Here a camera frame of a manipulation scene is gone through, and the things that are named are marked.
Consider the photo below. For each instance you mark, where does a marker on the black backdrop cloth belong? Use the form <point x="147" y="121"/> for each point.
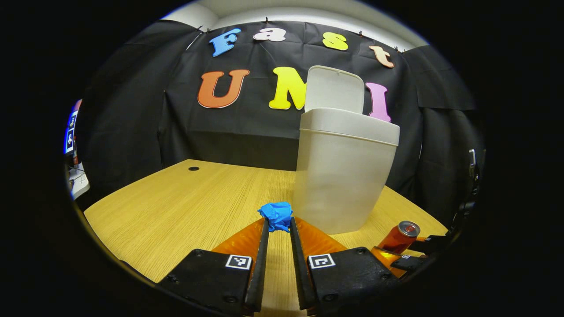
<point x="132" y="110"/>

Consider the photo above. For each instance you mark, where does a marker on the red pop can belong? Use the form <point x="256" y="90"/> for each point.
<point x="398" y="237"/>

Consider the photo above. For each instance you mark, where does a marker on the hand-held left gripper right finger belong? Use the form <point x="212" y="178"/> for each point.
<point x="299" y="273"/>

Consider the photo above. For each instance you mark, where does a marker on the wooden desktop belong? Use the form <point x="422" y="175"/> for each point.
<point x="176" y="211"/>

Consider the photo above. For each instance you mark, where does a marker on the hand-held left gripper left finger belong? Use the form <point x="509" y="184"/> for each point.
<point x="261" y="273"/>

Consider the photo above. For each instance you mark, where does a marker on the white desktop garbage bin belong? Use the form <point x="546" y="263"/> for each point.
<point x="343" y="176"/>

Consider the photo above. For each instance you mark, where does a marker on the blue paper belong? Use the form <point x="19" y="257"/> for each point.
<point x="275" y="215"/>

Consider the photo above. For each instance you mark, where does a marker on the white side table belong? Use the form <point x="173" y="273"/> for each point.
<point x="79" y="180"/>

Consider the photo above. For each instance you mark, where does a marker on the computer monitor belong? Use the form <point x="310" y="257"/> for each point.
<point x="70" y="132"/>

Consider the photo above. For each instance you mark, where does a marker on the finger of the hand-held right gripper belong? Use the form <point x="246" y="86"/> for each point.
<point x="434" y="243"/>
<point x="412" y="263"/>

